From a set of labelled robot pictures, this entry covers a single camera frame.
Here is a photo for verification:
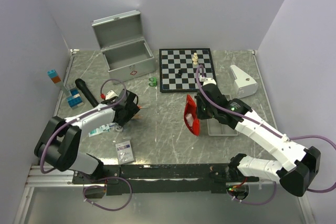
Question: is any red first aid kit pouch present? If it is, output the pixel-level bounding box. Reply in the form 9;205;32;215
183;94;200;136

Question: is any white gauze roll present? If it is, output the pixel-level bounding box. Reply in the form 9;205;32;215
185;113;194;127

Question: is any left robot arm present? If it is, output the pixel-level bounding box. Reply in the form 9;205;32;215
34;89;140;183

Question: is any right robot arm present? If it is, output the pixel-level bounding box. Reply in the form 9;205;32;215
196;83;321;197

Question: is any bag of cotton swabs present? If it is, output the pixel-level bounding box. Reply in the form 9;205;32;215
132;105;150;120

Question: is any grey plastic tray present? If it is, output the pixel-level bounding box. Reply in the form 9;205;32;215
206;93;239;137

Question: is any teal striped wipe packet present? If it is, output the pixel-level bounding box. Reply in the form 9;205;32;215
88;124;110;137

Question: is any green plastic clip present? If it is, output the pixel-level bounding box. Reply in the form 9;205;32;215
149;77;157;87

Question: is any white gauze pad packet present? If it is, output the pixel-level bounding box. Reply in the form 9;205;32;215
116;140;135;165

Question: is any white plastic wedge housing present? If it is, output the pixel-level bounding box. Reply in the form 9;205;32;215
230;65;258;99

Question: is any toy brick tower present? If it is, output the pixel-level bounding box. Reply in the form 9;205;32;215
47;69;83;109

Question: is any black grey chessboard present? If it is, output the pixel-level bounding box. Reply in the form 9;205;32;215
159;48;216;93

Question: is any open metal first aid case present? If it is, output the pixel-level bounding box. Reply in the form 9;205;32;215
91;10;156;82

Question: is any black microphone orange ring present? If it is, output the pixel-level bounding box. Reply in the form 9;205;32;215
75;78;99;107

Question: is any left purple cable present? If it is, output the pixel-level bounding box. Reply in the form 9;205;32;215
39;79;132;211

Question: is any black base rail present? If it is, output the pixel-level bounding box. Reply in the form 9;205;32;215
72;163;259;196

